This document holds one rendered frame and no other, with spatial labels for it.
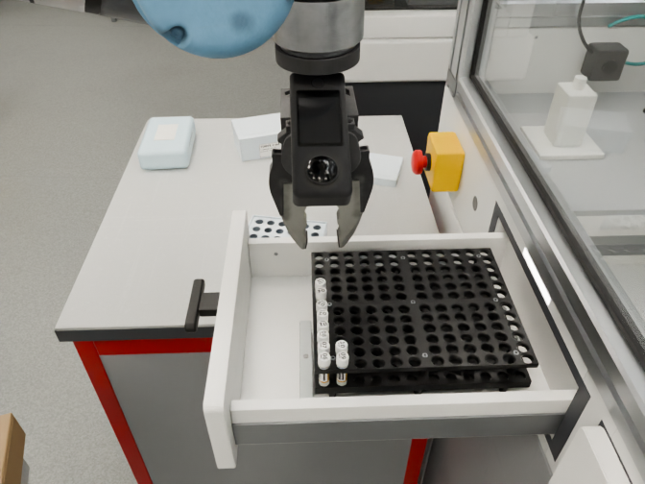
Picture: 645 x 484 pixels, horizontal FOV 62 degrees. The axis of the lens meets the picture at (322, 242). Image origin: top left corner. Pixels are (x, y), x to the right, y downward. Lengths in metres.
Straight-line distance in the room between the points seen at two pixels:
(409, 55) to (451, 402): 0.93
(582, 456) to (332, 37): 0.40
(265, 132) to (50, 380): 1.06
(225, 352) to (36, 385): 1.34
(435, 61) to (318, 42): 0.92
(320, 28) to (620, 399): 0.37
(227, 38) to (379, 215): 0.73
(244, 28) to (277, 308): 0.47
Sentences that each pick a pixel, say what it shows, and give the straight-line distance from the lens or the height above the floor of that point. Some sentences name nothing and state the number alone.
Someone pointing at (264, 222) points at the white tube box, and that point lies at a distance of 0.89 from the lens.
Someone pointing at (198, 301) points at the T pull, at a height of 0.91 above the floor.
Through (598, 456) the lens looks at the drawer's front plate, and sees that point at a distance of 0.51.
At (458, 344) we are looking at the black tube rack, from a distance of 0.58.
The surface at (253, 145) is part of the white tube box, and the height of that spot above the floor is 0.79.
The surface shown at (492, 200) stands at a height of 0.92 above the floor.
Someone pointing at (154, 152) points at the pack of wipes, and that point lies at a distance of 1.10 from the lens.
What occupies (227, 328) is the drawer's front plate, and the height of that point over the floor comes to 0.93.
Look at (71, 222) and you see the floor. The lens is 2.40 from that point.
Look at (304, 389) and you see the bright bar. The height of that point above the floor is 0.85.
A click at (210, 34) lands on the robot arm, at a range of 0.26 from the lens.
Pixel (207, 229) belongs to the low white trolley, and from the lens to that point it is 0.94.
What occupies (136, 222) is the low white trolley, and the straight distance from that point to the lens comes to 0.99.
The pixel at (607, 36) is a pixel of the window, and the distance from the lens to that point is 0.55.
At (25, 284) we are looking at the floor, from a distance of 2.17.
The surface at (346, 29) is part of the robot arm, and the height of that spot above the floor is 1.20.
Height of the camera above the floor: 1.34
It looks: 40 degrees down
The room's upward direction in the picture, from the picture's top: straight up
